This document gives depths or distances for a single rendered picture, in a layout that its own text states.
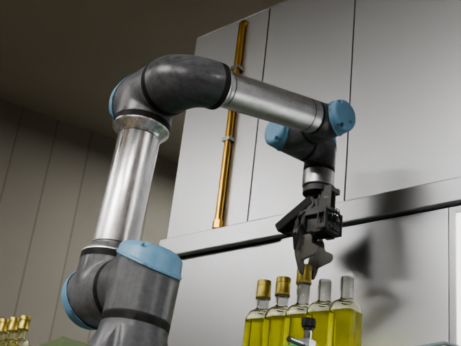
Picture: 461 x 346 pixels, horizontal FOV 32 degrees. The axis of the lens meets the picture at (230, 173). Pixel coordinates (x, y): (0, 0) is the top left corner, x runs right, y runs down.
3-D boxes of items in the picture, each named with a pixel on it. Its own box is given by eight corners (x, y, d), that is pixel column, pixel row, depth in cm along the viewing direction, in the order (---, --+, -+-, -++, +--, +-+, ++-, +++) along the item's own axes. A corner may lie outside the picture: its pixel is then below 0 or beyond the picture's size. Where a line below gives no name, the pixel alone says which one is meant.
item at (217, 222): (224, 229, 227) (250, 20, 257) (217, 226, 225) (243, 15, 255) (216, 231, 229) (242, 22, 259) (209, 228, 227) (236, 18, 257)
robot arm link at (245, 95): (177, 29, 150) (357, 94, 179) (145, 51, 158) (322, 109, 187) (176, 86, 146) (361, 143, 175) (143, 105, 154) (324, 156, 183)
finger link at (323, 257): (328, 277, 180) (327, 237, 183) (306, 280, 183) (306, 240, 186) (336, 279, 182) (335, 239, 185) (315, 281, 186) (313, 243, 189)
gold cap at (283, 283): (285, 299, 186) (287, 281, 188) (292, 296, 183) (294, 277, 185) (272, 296, 184) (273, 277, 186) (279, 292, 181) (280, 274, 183)
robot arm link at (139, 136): (88, 313, 135) (150, 47, 159) (48, 323, 146) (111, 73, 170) (147, 332, 142) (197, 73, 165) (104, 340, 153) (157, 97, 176)
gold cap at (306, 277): (314, 285, 181) (315, 267, 183) (305, 281, 179) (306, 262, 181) (301, 287, 184) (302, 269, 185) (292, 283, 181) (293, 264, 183)
